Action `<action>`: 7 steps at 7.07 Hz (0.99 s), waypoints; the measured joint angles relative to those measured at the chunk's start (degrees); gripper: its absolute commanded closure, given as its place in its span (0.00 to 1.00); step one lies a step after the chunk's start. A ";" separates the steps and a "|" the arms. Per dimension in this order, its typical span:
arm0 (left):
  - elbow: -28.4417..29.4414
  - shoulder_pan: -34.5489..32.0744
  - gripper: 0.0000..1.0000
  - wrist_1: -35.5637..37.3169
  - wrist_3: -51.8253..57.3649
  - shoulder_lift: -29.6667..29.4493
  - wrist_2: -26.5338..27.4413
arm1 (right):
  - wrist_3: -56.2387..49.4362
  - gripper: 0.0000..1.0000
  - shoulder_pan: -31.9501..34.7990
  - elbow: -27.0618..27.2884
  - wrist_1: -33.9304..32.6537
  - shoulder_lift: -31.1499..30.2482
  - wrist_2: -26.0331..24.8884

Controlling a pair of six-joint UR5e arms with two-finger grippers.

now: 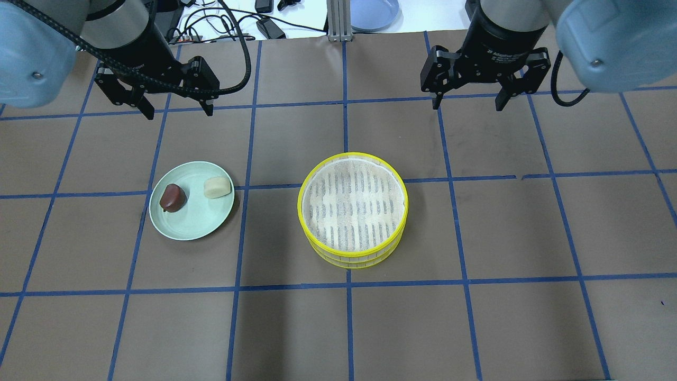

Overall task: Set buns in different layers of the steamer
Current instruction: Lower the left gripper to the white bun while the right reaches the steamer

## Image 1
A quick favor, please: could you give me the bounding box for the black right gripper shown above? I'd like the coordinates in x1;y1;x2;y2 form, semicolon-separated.
420;5;551;112

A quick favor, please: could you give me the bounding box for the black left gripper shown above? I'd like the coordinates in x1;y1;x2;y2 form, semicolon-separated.
95;26;220;121

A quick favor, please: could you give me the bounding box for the yellow steamer layer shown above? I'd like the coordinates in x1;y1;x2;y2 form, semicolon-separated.
297;152;409;235
301;220;406;269

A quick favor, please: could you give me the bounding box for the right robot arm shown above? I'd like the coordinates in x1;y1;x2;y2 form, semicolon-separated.
420;1;676;111

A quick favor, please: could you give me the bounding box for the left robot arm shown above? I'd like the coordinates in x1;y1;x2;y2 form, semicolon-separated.
1;1;219;119

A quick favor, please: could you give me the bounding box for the white bun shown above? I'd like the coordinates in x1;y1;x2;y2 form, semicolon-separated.
203;176;233;198

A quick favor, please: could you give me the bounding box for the brown bun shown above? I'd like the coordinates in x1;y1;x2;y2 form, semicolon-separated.
159;183;188;213

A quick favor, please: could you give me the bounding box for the light green plate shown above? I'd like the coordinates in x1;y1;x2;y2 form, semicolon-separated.
148;161;235;241

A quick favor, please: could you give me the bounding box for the black power adapter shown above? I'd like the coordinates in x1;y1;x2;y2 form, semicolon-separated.
256;17;286;40

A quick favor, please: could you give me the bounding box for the blue plate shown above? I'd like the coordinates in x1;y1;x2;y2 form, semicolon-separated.
349;1;400;32

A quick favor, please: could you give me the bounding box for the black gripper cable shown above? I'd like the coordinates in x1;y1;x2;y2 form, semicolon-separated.
11;0;252;98

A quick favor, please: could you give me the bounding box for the aluminium frame post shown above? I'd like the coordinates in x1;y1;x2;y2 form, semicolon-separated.
326;0;353;42

